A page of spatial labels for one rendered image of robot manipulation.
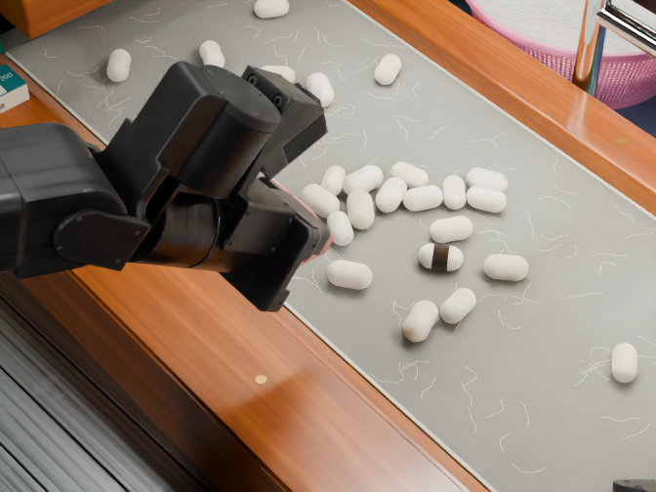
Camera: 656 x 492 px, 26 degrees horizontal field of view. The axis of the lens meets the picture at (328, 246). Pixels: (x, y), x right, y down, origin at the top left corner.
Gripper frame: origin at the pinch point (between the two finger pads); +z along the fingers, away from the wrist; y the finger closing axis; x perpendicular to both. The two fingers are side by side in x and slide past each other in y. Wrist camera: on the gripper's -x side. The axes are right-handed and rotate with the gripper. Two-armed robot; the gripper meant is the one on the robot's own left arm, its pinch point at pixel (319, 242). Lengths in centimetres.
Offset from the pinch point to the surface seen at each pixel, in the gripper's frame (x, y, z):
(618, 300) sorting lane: -4.7, -11.8, 23.8
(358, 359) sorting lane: 8.1, -2.9, 8.6
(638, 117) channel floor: -15.5, 5.8, 46.6
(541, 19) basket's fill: -18.8, 17.6, 40.8
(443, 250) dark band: -1.0, -0.1, 16.1
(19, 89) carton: 8.0, 36.9, 2.2
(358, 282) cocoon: 4.1, 2.1, 11.1
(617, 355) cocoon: -2.3, -16.3, 18.4
